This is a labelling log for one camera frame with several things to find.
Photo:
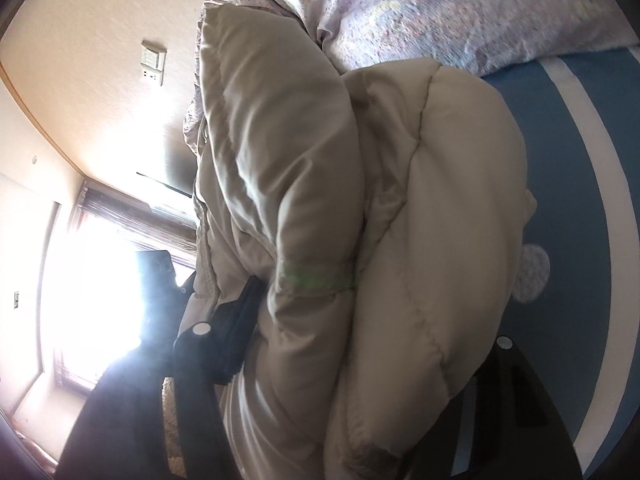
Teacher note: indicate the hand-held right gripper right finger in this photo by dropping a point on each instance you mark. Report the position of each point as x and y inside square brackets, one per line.
[505, 410]

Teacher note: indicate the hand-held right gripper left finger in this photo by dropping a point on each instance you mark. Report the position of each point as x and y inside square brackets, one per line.
[235, 330]

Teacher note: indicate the white puffer jacket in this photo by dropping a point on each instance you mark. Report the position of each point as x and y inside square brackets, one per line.
[320, 210]

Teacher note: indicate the brown curtain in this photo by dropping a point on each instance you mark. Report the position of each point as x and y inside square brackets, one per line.
[135, 212]

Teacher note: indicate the window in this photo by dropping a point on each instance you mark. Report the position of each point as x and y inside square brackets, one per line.
[90, 310]

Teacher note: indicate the beige textured rug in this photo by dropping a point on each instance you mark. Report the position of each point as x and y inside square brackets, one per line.
[172, 427]

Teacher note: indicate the blue white striped bed sheet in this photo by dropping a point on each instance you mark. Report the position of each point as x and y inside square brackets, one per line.
[570, 210]

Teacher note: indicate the pink floral quilt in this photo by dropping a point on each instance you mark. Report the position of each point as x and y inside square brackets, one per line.
[450, 10]

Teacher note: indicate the small wall switch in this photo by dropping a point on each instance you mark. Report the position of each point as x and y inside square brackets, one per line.
[16, 300]

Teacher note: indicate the white wall switch panel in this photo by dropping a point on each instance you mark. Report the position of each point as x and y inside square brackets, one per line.
[152, 62]

